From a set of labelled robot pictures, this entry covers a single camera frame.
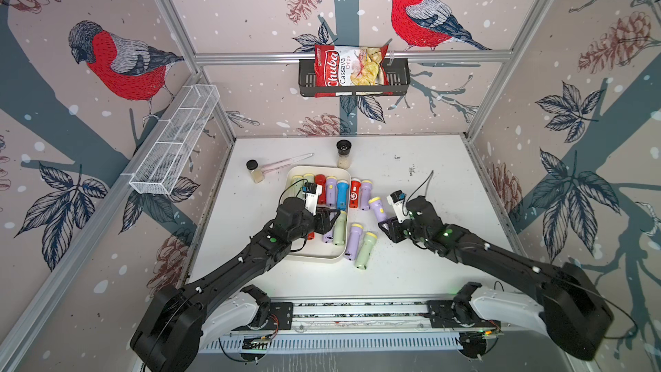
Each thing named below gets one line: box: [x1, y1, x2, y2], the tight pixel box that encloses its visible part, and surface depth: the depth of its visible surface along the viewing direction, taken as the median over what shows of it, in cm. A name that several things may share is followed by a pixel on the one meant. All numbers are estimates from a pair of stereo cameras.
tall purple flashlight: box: [321, 228, 334, 244], surface depth 88 cm
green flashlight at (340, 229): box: [333, 210, 347, 247], surface depth 89 cm
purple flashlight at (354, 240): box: [344, 223, 365, 261], surface depth 88 cm
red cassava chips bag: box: [314, 44, 392, 98], surface depth 89 cm
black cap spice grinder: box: [336, 139, 353, 170], surface depth 106 cm
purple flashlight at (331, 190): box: [325, 175, 338, 207], surface depth 102 cm
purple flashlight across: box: [368, 196, 388, 224], surface depth 86 cm
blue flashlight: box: [336, 180, 350, 211], surface depth 100 cm
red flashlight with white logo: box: [349, 178, 362, 209], surface depth 100 cm
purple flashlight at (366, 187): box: [359, 179, 373, 211], surface depth 102 cm
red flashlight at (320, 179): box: [315, 173, 327, 205], surface depth 103 cm
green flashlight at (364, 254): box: [354, 231, 378, 271], surface depth 85 cm
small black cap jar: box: [246, 158, 265, 184], surface depth 102 cm
